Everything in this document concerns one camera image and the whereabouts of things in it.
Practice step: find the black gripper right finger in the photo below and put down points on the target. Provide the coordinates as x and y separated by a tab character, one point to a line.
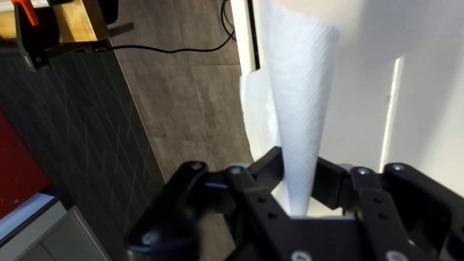
415	218

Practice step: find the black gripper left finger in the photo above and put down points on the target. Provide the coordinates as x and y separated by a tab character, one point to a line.
183	223

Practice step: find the white paper towel sheet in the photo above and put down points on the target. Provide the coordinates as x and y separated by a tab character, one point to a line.
299	97

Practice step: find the grey box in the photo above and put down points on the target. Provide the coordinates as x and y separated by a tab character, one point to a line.
44	237

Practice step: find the red panel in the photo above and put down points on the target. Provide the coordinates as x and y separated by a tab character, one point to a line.
19	165

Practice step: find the wood and aluminium cart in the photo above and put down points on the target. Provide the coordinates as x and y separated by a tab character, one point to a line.
73	23

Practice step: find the orange black clamp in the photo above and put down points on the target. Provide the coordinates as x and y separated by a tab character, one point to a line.
29	30

